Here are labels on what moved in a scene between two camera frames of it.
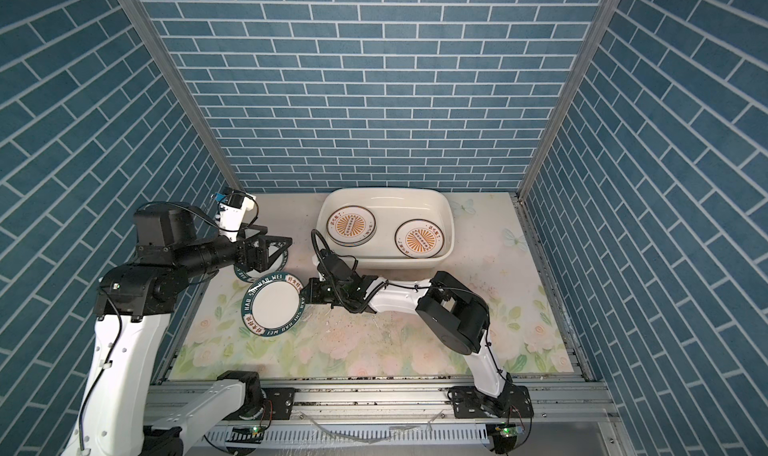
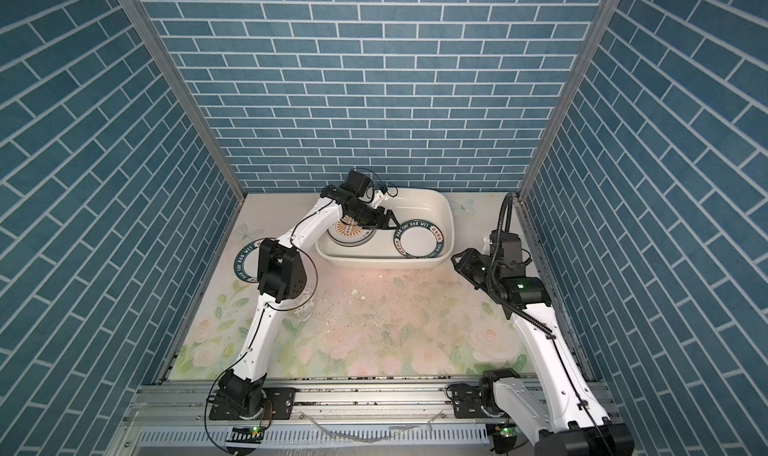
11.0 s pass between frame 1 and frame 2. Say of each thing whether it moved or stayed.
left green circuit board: stayed
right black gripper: moved
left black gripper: moved
